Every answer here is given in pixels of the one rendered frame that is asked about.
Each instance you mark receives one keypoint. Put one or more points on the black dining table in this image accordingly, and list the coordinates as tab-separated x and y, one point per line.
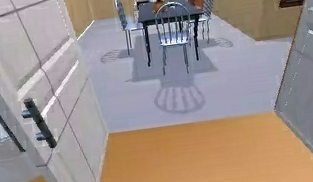
167	12

